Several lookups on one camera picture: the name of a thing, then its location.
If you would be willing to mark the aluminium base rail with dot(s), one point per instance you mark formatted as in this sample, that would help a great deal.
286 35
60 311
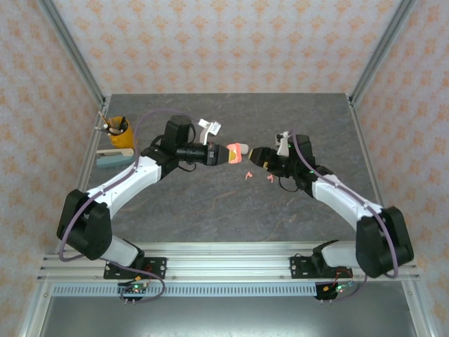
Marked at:
228 263

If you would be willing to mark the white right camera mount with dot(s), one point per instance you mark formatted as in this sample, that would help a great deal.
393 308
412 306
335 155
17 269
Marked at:
282 149

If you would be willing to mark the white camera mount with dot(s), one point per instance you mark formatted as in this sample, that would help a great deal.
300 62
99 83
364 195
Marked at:
282 149
203 123

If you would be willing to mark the black pen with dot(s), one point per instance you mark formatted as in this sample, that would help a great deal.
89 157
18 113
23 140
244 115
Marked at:
101 129

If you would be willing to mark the orange pen cup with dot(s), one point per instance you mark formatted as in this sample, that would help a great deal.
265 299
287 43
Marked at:
124 140

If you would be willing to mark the black marker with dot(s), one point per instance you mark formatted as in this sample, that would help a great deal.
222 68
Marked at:
122 123

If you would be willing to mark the aluminium table side rail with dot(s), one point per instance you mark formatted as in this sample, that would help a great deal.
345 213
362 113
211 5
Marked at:
368 158
89 165

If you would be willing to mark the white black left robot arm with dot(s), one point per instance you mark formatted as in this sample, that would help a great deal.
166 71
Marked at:
122 182

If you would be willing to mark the small circuit board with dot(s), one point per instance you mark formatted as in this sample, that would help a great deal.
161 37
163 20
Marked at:
135 288
336 288

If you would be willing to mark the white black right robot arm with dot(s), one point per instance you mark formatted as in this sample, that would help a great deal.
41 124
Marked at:
343 200

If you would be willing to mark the white teal stapler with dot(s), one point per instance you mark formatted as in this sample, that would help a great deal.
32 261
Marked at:
115 161

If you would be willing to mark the aluminium frame post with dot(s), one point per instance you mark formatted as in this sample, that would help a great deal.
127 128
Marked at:
382 52
70 52

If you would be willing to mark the wooden pencil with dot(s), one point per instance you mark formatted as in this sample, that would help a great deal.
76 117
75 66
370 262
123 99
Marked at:
104 119

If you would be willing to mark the pink earbud charging case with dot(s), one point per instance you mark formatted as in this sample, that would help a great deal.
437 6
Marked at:
235 145

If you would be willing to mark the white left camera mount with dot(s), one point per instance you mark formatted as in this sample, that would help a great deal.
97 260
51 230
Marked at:
203 123

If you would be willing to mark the white marker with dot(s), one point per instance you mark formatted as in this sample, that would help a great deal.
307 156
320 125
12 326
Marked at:
113 131

